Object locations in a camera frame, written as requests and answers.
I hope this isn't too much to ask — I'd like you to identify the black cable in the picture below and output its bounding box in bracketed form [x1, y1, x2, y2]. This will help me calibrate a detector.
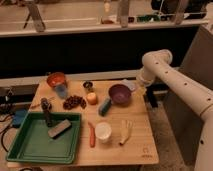
[0, 113, 14, 153]

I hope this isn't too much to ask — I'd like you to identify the orange bowl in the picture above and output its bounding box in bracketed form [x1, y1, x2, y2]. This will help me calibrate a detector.
[46, 72, 67, 88]

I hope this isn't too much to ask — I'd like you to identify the white cup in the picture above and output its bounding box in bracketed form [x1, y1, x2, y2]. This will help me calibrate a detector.
[95, 122, 112, 143]

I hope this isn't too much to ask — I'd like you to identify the orange round fruit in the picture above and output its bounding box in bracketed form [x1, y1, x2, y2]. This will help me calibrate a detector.
[86, 92, 98, 105]

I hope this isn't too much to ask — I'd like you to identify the purple bowl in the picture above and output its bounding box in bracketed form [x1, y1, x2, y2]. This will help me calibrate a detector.
[108, 84, 131, 105]

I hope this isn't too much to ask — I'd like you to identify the light blue plastic cup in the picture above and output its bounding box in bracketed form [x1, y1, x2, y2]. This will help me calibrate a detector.
[54, 84, 68, 99]

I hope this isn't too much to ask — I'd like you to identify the light grey cloth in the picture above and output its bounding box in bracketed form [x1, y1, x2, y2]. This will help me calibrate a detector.
[122, 79, 136, 91]

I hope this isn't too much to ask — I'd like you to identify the dark red grape bunch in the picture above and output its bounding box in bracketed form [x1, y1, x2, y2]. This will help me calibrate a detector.
[63, 95, 87, 110]

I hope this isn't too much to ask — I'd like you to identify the green plastic tray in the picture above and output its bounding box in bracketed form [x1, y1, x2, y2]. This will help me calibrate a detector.
[6, 112, 81, 164]

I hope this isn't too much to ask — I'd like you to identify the small metal cup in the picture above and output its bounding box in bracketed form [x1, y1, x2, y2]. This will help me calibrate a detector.
[83, 81, 93, 93]

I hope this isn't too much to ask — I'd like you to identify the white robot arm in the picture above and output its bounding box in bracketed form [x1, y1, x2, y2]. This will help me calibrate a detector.
[136, 49, 213, 171]

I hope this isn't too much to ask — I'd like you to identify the black device on left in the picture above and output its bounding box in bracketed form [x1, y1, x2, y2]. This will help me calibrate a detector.
[0, 87, 14, 115]

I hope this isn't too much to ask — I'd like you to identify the orange carrot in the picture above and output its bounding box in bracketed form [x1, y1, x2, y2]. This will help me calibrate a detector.
[88, 122, 96, 148]

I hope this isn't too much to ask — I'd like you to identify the blue box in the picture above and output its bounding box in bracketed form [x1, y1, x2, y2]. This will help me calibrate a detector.
[12, 109, 28, 128]

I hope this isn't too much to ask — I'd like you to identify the grey rectangular block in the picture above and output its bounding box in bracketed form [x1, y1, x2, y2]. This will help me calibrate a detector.
[48, 120, 72, 138]

